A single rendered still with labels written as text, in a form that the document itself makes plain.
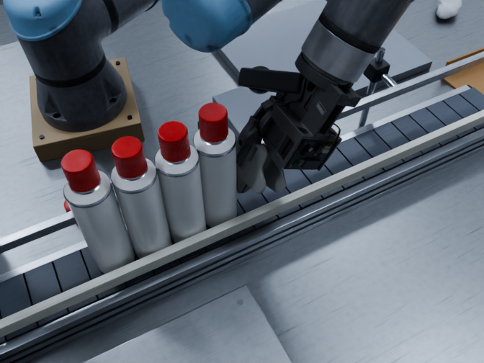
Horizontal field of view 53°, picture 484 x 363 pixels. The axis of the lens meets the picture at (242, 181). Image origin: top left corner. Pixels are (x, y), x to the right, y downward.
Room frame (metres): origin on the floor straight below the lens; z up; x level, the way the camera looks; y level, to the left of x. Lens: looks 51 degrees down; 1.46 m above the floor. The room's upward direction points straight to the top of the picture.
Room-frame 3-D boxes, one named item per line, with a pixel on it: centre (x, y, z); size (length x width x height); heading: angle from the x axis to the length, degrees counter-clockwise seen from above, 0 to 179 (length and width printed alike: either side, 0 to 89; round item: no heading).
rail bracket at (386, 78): (0.62, -0.23, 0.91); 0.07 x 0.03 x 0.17; 28
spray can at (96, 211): (0.33, 0.17, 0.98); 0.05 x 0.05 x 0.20
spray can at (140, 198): (0.35, 0.12, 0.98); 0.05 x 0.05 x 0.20
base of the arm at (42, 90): (0.65, 0.28, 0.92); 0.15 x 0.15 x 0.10
